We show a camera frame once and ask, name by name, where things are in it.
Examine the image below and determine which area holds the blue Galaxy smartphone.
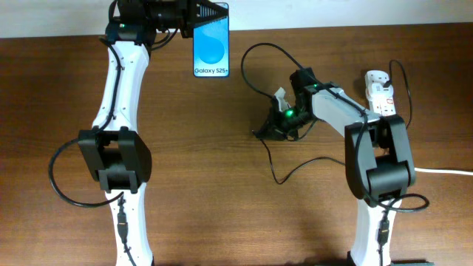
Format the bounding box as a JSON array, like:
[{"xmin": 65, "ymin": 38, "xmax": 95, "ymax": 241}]
[{"xmin": 193, "ymin": 16, "xmax": 230, "ymax": 78}]

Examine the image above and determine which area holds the black USB charging cable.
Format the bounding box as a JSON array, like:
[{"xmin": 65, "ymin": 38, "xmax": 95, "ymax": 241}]
[{"xmin": 258, "ymin": 59, "xmax": 413, "ymax": 185}]

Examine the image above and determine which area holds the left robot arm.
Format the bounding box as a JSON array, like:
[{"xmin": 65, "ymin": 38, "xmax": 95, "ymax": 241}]
[{"xmin": 78, "ymin": 0, "xmax": 229, "ymax": 265}]

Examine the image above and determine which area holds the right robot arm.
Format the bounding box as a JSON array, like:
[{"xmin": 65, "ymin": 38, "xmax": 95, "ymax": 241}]
[{"xmin": 254, "ymin": 68, "xmax": 416, "ymax": 265}]

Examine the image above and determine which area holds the white power strip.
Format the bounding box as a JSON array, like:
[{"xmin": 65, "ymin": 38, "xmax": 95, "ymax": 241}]
[{"xmin": 364, "ymin": 70, "xmax": 396, "ymax": 116}]

